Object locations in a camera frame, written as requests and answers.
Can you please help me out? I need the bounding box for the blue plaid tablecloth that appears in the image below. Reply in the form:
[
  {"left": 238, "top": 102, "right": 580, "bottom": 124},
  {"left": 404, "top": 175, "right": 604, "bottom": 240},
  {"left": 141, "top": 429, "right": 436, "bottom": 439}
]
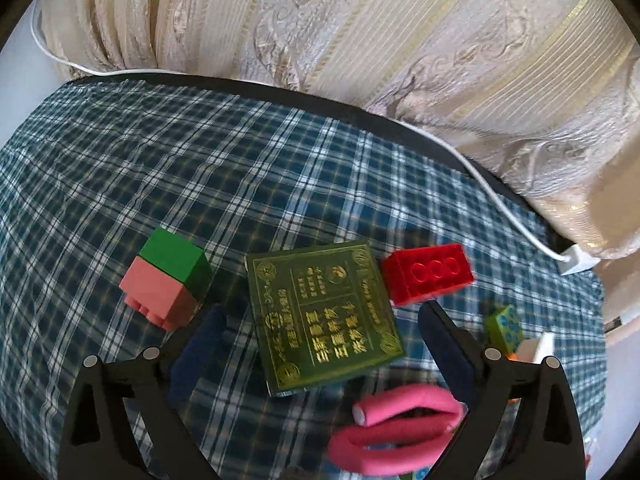
[{"left": 0, "top": 80, "right": 608, "bottom": 480}]

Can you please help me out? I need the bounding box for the green box with gold print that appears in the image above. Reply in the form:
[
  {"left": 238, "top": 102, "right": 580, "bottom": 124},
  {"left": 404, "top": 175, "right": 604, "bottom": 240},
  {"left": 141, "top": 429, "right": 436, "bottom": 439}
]
[{"left": 245, "top": 241, "right": 405, "bottom": 398}]

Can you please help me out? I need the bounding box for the pink toy block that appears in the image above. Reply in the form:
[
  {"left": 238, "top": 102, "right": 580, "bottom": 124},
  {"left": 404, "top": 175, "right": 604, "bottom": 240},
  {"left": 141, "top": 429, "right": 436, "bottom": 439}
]
[{"left": 119, "top": 256, "right": 201, "bottom": 332}]

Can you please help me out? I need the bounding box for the white power cable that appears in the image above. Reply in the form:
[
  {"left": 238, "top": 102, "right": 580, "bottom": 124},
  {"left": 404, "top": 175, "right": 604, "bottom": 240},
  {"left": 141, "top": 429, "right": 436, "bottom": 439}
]
[{"left": 31, "top": 7, "right": 573, "bottom": 263}]

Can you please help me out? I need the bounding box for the beige patterned curtain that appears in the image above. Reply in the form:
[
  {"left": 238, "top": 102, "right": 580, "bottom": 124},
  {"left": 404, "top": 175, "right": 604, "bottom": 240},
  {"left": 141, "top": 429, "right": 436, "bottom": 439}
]
[{"left": 37, "top": 0, "right": 640, "bottom": 261}]

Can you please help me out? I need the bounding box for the red toy block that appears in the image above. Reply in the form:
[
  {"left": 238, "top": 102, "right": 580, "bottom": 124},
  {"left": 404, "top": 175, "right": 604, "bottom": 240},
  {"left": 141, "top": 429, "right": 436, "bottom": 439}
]
[{"left": 381, "top": 243, "right": 475, "bottom": 308}]

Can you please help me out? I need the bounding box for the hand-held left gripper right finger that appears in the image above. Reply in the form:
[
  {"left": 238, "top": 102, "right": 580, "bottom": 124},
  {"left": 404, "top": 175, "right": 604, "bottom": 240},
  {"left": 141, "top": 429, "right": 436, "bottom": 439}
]
[{"left": 417, "top": 301, "right": 586, "bottom": 480}]

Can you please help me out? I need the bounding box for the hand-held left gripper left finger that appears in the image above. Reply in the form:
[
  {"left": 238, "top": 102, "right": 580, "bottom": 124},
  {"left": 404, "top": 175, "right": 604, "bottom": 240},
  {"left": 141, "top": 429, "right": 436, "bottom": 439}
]
[{"left": 57, "top": 304, "right": 228, "bottom": 480}]

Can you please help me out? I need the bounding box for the pink foam hair curler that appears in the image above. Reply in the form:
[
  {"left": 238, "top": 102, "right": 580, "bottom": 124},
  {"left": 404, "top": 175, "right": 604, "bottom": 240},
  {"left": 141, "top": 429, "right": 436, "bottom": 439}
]
[{"left": 327, "top": 384, "right": 468, "bottom": 477}]

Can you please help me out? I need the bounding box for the white card box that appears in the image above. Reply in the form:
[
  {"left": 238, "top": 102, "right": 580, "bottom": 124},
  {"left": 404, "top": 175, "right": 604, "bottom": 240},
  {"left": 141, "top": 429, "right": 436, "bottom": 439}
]
[{"left": 517, "top": 332, "right": 556, "bottom": 366}]

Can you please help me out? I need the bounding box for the green toy block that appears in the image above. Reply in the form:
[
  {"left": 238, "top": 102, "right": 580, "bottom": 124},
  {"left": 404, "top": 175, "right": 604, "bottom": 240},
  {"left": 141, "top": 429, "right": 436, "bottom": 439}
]
[{"left": 139, "top": 227, "right": 213, "bottom": 306}]

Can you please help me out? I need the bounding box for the small green dotted block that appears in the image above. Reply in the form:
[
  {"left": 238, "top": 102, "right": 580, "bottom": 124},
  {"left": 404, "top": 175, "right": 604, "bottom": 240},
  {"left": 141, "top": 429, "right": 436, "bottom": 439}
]
[{"left": 484, "top": 304, "right": 526, "bottom": 351}]

